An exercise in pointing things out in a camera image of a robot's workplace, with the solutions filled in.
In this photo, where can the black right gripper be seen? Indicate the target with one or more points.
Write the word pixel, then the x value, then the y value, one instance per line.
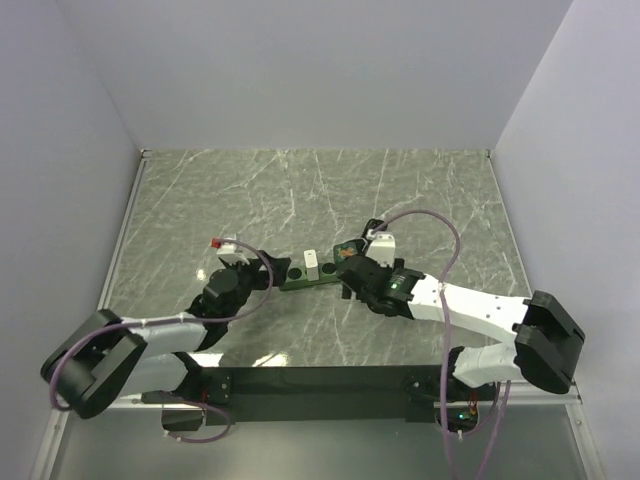
pixel 390 270

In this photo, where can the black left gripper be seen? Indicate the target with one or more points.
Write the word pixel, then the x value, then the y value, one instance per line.
pixel 254 267

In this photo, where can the white plug adapter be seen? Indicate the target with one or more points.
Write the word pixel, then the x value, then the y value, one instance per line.
pixel 311 265

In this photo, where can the green power strip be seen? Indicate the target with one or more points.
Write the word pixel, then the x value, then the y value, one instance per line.
pixel 298 278

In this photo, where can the dark green cube adapter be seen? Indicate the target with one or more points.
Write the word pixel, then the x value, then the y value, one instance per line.
pixel 347 249

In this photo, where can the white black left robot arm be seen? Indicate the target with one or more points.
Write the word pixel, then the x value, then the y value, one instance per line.
pixel 89 371

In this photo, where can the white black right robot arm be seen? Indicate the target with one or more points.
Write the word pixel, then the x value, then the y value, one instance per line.
pixel 534 339

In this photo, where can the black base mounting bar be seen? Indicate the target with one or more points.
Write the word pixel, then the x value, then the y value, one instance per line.
pixel 263 394

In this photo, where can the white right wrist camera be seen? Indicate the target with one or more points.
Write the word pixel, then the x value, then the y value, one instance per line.
pixel 381 243

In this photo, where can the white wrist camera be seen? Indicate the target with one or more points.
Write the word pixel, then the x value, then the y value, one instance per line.
pixel 229 252
pixel 381 243

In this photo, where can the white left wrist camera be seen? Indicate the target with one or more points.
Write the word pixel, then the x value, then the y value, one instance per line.
pixel 229 252

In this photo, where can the aluminium frame rail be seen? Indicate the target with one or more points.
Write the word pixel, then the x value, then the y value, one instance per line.
pixel 117 252

